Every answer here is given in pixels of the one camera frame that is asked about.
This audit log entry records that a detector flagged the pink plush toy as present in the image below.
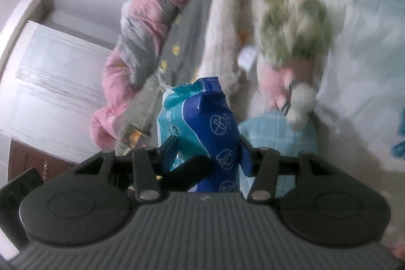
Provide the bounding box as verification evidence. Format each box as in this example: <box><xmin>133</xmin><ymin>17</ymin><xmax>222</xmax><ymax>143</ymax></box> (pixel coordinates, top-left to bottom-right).
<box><xmin>256</xmin><ymin>58</ymin><xmax>317</xmax><ymax>131</ymax></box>

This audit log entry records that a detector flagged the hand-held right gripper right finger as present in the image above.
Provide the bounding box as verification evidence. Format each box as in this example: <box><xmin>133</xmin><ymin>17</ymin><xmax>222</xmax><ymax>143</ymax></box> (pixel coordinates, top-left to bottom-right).
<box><xmin>239</xmin><ymin>135</ymin><xmax>333</xmax><ymax>203</ymax></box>

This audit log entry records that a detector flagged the grey blanket with yellow flowers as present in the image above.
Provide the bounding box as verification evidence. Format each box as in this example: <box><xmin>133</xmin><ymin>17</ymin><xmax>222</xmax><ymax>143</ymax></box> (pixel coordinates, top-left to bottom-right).
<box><xmin>117</xmin><ymin>0</ymin><xmax>219</xmax><ymax>144</ymax></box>

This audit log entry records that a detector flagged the white label tag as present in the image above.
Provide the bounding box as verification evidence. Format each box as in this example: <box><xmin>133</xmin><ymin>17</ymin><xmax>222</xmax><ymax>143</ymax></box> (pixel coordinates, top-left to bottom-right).
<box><xmin>239</xmin><ymin>47</ymin><xmax>258</xmax><ymax>70</ymax></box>

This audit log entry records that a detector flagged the light blue checked towel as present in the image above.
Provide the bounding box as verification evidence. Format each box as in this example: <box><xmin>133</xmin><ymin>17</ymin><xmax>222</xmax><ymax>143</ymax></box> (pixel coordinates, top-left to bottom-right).
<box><xmin>237</xmin><ymin>110</ymin><xmax>318</xmax><ymax>198</ymax></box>

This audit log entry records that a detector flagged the green and white woolly toy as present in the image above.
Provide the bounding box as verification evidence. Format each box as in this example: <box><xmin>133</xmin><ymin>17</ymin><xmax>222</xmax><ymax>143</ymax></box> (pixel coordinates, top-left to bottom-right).
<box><xmin>258</xmin><ymin>0</ymin><xmax>331</xmax><ymax>65</ymax></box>

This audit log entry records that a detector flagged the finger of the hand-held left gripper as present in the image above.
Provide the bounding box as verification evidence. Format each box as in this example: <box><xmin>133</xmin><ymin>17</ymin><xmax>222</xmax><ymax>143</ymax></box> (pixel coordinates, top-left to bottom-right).
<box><xmin>158</xmin><ymin>155</ymin><xmax>213</xmax><ymax>193</ymax></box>

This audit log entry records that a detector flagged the white plastic bag blue print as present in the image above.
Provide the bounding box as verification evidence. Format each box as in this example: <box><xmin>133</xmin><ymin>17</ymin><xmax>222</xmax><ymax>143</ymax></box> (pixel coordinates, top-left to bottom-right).
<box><xmin>313</xmin><ymin>0</ymin><xmax>405</xmax><ymax>182</ymax></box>

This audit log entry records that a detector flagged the brown wooden cabinet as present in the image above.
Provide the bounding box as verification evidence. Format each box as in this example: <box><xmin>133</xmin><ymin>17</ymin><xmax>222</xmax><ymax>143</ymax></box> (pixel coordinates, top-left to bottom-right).
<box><xmin>8</xmin><ymin>139</ymin><xmax>79</xmax><ymax>185</ymax></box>

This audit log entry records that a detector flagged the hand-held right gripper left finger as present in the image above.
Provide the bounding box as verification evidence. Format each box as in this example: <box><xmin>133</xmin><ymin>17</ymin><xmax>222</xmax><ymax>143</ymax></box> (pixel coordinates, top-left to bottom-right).
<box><xmin>74</xmin><ymin>135</ymin><xmax>178</xmax><ymax>204</ymax></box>

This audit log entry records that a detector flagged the pink and grey quilt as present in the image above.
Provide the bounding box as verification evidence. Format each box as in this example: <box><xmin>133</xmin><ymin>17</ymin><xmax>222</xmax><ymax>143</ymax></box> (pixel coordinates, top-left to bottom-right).
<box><xmin>90</xmin><ymin>0</ymin><xmax>219</xmax><ymax>144</ymax></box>

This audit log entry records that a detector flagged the blue and white soft pack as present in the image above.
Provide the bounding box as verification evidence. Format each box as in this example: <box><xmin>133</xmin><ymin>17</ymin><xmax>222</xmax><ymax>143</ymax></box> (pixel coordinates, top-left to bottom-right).
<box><xmin>156</xmin><ymin>77</ymin><xmax>241</xmax><ymax>194</ymax></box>

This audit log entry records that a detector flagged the grey patterned pillow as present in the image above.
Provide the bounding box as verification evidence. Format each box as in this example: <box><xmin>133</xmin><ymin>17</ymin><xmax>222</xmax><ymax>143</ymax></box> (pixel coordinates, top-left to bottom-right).
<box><xmin>114</xmin><ymin>71</ymin><xmax>168</xmax><ymax>150</ymax></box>

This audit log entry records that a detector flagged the white fluffy blanket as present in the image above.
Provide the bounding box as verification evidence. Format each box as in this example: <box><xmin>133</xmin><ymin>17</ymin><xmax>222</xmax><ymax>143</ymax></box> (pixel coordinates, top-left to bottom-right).
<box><xmin>198</xmin><ymin>0</ymin><xmax>263</xmax><ymax>100</ymax></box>

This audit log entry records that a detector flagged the white wardrobe door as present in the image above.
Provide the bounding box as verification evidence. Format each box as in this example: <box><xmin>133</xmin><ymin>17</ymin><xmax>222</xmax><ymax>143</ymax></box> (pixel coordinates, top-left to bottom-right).
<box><xmin>0</xmin><ymin>20</ymin><xmax>114</xmax><ymax>163</ymax></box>

